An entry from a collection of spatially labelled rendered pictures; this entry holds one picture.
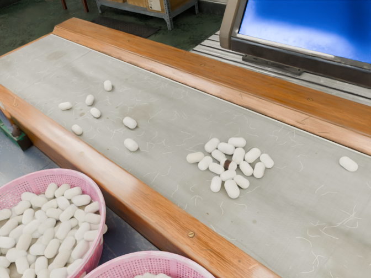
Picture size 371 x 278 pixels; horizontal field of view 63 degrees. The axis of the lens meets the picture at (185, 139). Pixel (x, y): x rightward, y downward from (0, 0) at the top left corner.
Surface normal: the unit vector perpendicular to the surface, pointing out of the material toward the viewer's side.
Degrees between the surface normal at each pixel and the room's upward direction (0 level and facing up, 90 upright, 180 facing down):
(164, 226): 0
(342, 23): 58
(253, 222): 0
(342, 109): 0
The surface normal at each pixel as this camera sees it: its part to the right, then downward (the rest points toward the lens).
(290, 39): -0.62, 0.11
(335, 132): -0.56, -0.10
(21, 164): -0.13, -0.72
